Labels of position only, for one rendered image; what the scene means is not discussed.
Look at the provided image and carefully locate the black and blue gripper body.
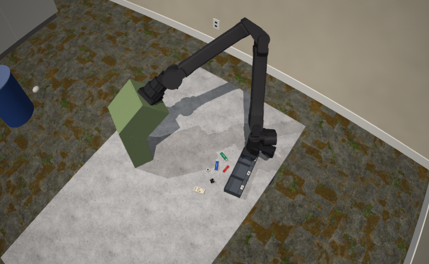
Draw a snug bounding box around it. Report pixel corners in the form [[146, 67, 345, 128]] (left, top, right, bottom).
[[242, 143, 257, 160]]

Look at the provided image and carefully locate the cream domino tile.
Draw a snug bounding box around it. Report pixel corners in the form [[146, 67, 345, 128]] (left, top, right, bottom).
[[194, 186, 205, 194]]

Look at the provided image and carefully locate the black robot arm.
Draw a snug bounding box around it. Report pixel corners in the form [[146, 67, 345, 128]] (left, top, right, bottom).
[[137, 18, 277, 158]]

